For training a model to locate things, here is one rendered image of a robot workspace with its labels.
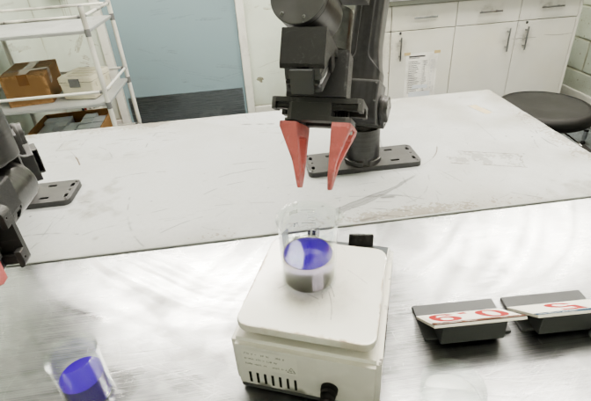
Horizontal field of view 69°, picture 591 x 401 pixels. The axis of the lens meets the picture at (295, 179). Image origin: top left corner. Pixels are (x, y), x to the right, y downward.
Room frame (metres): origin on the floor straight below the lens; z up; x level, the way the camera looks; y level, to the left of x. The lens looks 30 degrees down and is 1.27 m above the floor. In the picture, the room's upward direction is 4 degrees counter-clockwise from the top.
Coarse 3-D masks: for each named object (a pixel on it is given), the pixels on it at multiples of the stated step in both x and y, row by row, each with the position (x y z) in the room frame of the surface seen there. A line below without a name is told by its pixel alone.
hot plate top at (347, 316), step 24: (264, 264) 0.32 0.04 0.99; (360, 264) 0.31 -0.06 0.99; (384, 264) 0.31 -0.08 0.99; (264, 288) 0.29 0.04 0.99; (336, 288) 0.28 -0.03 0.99; (360, 288) 0.28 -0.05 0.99; (240, 312) 0.26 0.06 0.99; (264, 312) 0.26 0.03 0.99; (288, 312) 0.26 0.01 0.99; (312, 312) 0.26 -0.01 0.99; (336, 312) 0.26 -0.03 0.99; (360, 312) 0.25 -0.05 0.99; (288, 336) 0.24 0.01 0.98; (312, 336) 0.23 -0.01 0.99; (336, 336) 0.23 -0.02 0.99; (360, 336) 0.23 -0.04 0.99
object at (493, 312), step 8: (456, 312) 0.31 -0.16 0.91; (464, 312) 0.31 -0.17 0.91; (472, 312) 0.31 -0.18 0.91; (480, 312) 0.31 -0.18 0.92; (488, 312) 0.30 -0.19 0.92; (496, 312) 0.30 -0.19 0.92; (504, 312) 0.30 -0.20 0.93; (512, 312) 0.29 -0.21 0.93; (432, 320) 0.29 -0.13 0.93; (440, 320) 0.29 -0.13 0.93; (448, 320) 0.28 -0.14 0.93; (456, 320) 0.28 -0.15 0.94
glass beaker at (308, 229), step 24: (288, 216) 0.32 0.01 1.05; (312, 216) 0.32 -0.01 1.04; (336, 216) 0.30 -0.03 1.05; (288, 240) 0.28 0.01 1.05; (312, 240) 0.27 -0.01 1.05; (336, 240) 0.29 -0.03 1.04; (288, 264) 0.28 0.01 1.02; (312, 264) 0.27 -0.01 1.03; (336, 264) 0.29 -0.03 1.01; (288, 288) 0.28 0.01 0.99; (312, 288) 0.27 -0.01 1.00
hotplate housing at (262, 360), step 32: (384, 288) 0.30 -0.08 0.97; (384, 320) 0.26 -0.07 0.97; (256, 352) 0.24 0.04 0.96; (288, 352) 0.24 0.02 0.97; (320, 352) 0.23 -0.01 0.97; (352, 352) 0.23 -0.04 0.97; (256, 384) 0.25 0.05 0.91; (288, 384) 0.24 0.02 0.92; (320, 384) 0.23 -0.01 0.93; (352, 384) 0.22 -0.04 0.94
